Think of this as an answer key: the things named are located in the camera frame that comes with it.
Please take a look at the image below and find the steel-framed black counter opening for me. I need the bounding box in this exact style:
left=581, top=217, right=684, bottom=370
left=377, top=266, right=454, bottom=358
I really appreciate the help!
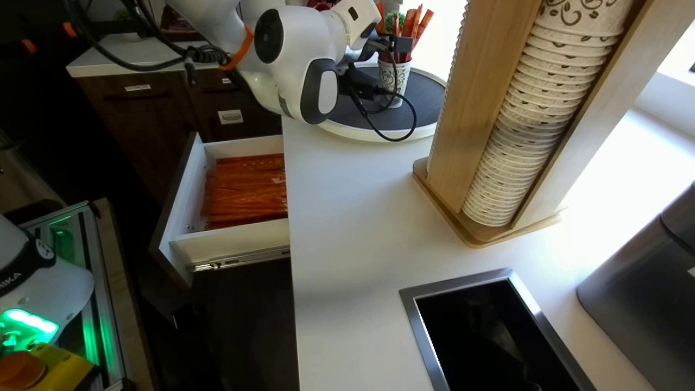
left=397, top=267, right=598, bottom=391

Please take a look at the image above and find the open white drawer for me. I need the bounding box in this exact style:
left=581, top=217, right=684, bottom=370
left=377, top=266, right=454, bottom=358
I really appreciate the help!
left=148, top=130, right=291, bottom=289

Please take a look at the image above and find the wooden cup dispenser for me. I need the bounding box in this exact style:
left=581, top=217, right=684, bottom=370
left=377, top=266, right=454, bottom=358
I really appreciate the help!
left=411, top=0, right=695, bottom=247

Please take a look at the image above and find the stack of paper cups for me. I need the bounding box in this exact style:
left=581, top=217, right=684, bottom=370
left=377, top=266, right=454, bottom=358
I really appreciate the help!
left=460, top=0, right=639, bottom=230

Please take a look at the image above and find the yellow emergency stop box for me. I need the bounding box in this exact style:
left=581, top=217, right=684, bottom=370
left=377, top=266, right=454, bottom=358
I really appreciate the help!
left=0, top=344, right=97, bottom=391

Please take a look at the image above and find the orange cable sleeve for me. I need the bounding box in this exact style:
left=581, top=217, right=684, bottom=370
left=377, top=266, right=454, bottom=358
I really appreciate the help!
left=219, top=26, right=258, bottom=71

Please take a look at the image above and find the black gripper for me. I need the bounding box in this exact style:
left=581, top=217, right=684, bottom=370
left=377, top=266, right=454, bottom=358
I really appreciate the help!
left=359, top=33, right=417, bottom=69

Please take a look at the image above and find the grey metal appliance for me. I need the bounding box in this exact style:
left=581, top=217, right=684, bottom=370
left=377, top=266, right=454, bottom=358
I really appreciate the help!
left=576, top=183, right=695, bottom=391

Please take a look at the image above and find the round white-rimmed grey tray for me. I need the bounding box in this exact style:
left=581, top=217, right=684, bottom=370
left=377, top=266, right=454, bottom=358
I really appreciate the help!
left=318, top=66, right=447, bottom=143

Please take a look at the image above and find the metal framed equipment cart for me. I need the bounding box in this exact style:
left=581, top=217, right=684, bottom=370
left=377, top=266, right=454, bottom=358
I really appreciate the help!
left=18, top=198, right=159, bottom=391

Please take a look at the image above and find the orange stop button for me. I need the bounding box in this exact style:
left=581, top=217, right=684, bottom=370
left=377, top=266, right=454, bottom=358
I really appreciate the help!
left=0, top=351, right=50, bottom=391

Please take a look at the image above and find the white device with green light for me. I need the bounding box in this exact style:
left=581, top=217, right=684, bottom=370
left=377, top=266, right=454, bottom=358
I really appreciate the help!
left=0, top=213, right=95, bottom=350

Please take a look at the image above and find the orange stick pack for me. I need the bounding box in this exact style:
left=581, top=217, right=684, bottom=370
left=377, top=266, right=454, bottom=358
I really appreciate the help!
left=414, top=6, right=437, bottom=40
left=374, top=0, right=392, bottom=35
left=402, top=6, right=422, bottom=40

